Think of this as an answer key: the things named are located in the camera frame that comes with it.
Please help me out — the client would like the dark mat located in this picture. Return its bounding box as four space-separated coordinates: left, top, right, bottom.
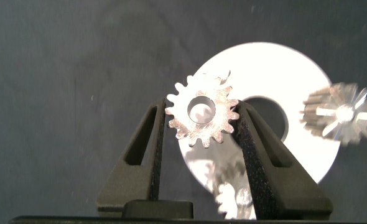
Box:
0 0 367 220

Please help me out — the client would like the round white carrier plate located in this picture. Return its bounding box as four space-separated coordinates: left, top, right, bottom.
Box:
177 42 341 195

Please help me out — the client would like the small steel spur gear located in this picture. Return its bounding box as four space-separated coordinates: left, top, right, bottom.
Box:
164 74 240 149
213 164 258 220
300 82 367 147

